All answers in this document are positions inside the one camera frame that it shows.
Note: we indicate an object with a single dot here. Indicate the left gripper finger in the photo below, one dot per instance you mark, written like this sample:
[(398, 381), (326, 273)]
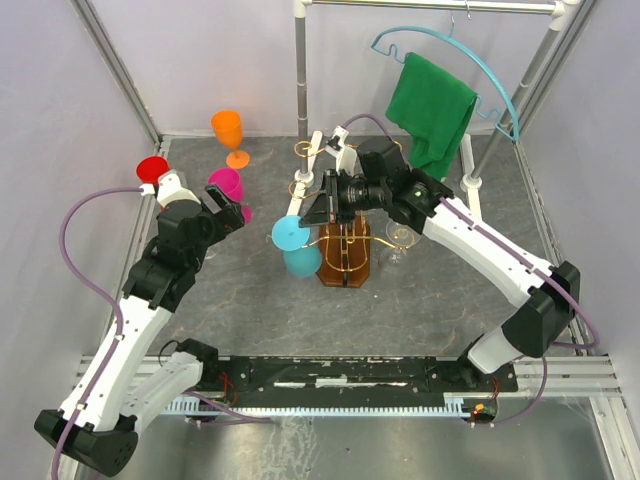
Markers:
[(221, 200), (232, 218)]

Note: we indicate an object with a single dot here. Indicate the orange wine glass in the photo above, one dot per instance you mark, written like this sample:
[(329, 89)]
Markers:
[(228, 129)]

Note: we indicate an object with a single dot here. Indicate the blue wine glass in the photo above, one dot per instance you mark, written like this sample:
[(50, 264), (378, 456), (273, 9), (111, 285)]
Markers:
[(300, 257)]

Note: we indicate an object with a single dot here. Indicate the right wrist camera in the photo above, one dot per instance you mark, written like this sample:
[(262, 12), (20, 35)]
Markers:
[(345, 155)]

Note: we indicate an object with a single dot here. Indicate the light blue cable duct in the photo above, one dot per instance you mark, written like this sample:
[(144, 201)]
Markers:
[(191, 406)]

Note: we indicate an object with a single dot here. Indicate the green cloth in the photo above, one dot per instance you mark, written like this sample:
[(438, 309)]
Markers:
[(435, 109)]

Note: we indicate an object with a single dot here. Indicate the gold wire glass rack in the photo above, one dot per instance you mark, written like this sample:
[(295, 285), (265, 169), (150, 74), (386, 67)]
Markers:
[(346, 247)]

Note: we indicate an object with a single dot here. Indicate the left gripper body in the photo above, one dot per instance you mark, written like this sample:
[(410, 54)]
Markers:
[(214, 232)]

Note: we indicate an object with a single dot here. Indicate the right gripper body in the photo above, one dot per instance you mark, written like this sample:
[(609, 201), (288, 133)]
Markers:
[(358, 195)]

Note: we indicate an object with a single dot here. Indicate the light blue clothes hanger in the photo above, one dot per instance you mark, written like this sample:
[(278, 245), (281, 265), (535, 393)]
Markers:
[(505, 121)]

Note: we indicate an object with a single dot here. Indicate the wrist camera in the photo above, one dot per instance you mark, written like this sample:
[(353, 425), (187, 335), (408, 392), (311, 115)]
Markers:
[(345, 155), (171, 187)]

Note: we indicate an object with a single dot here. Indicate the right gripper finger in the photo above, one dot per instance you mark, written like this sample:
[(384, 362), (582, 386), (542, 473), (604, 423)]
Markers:
[(321, 212), (333, 181)]

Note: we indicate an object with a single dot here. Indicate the red wine glass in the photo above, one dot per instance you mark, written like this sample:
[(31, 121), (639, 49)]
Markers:
[(150, 169)]

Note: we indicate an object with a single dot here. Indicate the clear wine glass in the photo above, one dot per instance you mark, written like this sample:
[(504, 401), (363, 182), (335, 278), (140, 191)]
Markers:
[(212, 252), (401, 239)]

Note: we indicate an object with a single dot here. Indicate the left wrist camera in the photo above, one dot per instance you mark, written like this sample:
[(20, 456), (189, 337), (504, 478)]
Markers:
[(171, 187)]

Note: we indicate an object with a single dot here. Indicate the clear wine glass front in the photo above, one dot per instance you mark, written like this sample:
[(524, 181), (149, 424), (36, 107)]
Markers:
[(401, 239)]

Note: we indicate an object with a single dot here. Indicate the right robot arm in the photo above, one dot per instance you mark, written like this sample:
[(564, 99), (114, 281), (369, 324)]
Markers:
[(546, 297)]

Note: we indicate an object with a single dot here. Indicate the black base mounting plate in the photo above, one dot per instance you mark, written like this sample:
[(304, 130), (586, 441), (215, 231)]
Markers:
[(347, 382)]

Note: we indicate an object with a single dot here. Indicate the pink wine glass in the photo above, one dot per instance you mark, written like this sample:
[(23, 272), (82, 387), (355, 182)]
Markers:
[(230, 182)]

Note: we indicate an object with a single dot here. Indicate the silver clothes rail stand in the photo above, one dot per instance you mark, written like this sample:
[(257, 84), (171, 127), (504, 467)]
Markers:
[(560, 13)]

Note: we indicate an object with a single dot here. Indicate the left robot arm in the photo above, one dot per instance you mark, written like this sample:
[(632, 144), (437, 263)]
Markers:
[(99, 424)]

